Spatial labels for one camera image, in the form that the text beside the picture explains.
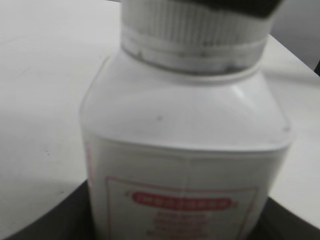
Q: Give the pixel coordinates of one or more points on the white ribbed bottle cap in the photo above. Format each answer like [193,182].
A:
[196,36]

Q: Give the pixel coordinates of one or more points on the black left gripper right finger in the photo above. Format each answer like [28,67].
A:
[278,223]

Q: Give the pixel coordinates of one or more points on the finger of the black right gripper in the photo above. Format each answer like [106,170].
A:
[237,6]

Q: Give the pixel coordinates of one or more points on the white yili changqing yogurt bottle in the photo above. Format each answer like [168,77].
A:
[175,156]

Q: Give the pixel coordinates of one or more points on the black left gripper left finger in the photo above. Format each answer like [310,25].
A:
[69,220]

